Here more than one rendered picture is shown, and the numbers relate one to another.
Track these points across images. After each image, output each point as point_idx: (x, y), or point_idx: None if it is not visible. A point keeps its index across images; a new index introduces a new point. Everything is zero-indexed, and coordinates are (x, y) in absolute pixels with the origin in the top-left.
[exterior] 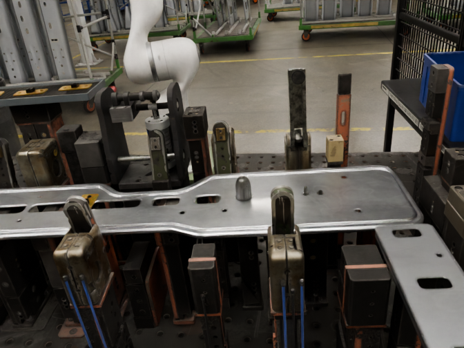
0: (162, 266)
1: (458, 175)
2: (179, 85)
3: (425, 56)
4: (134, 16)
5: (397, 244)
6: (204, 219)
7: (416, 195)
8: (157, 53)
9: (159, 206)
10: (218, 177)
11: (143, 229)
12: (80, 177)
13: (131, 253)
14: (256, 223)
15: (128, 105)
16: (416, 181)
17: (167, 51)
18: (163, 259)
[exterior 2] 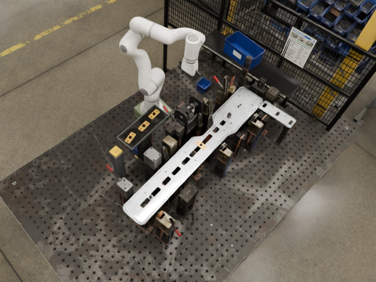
0: None
1: (263, 85)
2: (160, 87)
3: (227, 41)
4: (146, 73)
5: (266, 109)
6: (230, 128)
7: (240, 85)
8: (157, 81)
9: (217, 132)
10: (215, 114)
11: (223, 139)
12: None
13: None
14: (240, 121)
15: (192, 112)
16: (239, 81)
17: (159, 79)
18: None
